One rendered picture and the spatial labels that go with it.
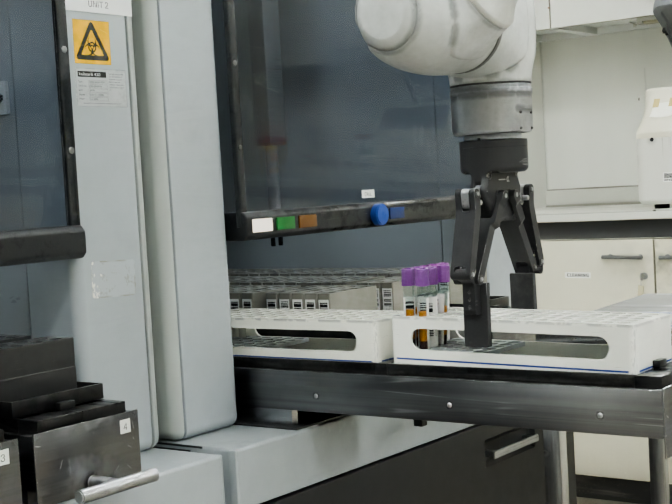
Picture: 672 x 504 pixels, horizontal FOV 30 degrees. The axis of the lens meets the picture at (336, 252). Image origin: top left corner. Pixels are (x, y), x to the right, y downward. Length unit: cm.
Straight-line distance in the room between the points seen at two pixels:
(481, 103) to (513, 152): 6
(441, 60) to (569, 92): 340
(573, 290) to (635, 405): 266
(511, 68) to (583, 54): 324
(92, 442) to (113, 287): 21
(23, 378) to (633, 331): 61
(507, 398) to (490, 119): 30
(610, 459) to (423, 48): 288
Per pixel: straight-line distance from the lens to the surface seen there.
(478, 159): 137
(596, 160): 457
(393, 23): 119
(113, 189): 140
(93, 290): 138
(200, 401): 150
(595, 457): 399
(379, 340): 145
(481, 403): 137
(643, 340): 131
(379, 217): 172
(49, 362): 132
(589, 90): 459
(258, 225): 153
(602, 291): 389
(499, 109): 136
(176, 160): 147
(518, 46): 136
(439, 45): 121
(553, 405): 132
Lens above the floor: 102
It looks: 3 degrees down
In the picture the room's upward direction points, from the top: 3 degrees counter-clockwise
